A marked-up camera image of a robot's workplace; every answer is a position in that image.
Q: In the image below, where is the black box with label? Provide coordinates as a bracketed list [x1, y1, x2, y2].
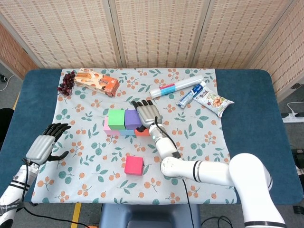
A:
[291, 148, 304, 176]

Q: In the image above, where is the white nut snack bag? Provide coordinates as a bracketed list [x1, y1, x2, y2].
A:
[192, 85, 235, 118]

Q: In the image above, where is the white power cable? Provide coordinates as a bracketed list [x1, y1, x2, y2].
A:
[286, 101, 304, 117]

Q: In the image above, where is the yellow floor tape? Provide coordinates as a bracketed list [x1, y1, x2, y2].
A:
[70, 203, 82, 228]

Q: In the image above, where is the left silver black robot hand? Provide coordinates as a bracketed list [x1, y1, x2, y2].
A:
[25, 123, 72, 165]

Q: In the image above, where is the floral print tablecloth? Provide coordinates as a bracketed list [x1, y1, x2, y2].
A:
[31, 68, 238, 205]

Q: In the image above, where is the white power strip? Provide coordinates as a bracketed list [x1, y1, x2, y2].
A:
[281, 113, 304, 124]

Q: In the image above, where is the pink foam cube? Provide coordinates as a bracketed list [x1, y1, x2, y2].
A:
[103, 120, 119, 136]

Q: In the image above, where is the dark red grape bunch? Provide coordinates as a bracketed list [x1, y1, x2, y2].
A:
[57, 70, 76, 96]

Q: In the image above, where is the orange biscuit box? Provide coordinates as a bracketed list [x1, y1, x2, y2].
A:
[74, 67, 120, 98]

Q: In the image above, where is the thin white floor cable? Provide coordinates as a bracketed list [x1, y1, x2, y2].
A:
[0, 75, 15, 92]

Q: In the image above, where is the bamboo folding screen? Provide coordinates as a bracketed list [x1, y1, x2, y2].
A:
[0, 0, 304, 103]

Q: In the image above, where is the green foam cube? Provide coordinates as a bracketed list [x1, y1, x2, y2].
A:
[108, 109, 126, 131]

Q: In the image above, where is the magenta red foam cube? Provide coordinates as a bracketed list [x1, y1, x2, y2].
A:
[124, 155, 145, 176]

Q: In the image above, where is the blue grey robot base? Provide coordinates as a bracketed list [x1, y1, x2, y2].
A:
[98, 203, 202, 228]

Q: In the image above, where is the purple foam cube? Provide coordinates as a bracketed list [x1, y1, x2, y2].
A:
[124, 109, 143, 131]

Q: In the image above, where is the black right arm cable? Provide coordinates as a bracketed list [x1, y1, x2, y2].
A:
[154, 116, 192, 228]

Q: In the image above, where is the clear cling film roll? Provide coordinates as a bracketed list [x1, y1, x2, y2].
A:
[149, 75, 204, 98]

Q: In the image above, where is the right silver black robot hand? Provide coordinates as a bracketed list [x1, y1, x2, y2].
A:
[131, 99, 164, 133]

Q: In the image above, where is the blue white toothpaste tube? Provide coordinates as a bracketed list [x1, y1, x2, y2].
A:
[176, 80, 206, 109]

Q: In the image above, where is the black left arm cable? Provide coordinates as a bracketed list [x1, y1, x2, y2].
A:
[21, 158, 100, 226]

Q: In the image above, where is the black floor cable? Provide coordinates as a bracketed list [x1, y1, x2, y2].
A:
[200, 215, 233, 228]

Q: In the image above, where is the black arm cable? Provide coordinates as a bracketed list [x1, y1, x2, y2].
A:
[154, 116, 192, 228]
[21, 158, 100, 226]

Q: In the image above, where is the orange foam cube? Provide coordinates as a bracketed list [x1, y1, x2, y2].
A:
[134, 128, 152, 137]

